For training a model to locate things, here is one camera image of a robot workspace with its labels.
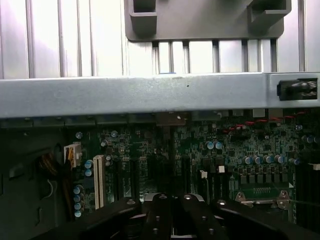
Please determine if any black expansion slot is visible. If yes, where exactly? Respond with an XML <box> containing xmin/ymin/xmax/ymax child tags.
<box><xmin>116</xmin><ymin>157</ymin><xmax>127</xmax><ymax>201</ymax></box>
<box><xmin>181</xmin><ymin>154</ymin><xmax>191</xmax><ymax>197</ymax></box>
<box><xmin>129</xmin><ymin>157</ymin><xmax>141</xmax><ymax>201</ymax></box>

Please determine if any CPU socket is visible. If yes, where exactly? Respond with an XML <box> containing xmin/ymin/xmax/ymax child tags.
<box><xmin>234</xmin><ymin>188</ymin><xmax>297</xmax><ymax>213</ymax></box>

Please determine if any white expansion slot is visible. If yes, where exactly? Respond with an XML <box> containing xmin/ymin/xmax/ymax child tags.
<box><xmin>93</xmin><ymin>154</ymin><xmax>105</xmax><ymax>211</ymax></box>

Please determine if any green motherboard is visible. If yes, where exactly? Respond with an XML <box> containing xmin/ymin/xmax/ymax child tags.
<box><xmin>65</xmin><ymin>112</ymin><xmax>320</xmax><ymax>233</ymax></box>

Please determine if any white motherboard power connector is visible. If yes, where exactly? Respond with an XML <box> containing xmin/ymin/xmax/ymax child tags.
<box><xmin>63</xmin><ymin>141</ymin><xmax>83</xmax><ymax>169</ymax></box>

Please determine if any black and silver PC case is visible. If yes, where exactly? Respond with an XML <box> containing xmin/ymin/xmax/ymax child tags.
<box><xmin>0</xmin><ymin>71</ymin><xmax>320</xmax><ymax>131</ymax></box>

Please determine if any grey power supply unit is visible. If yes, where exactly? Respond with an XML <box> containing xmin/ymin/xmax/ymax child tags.
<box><xmin>0</xmin><ymin>128</ymin><xmax>66</xmax><ymax>240</ymax></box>

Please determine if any grey plastic parts rack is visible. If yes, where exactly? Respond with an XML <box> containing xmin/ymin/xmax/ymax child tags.
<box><xmin>124</xmin><ymin>0</ymin><xmax>293</xmax><ymax>42</ymax></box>

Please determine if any yellow and black wire bundle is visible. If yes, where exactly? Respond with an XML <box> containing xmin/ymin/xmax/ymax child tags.
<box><xmin>37</xmin><ymin>152</ymin><xmax>73</xmax><ymax>223</ymax></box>

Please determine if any red and black twisted wire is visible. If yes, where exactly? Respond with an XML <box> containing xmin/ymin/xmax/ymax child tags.
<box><xmin>217</xmin><ymin>115</ymin><xmax>295</xmax><ymax>134</ymax></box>

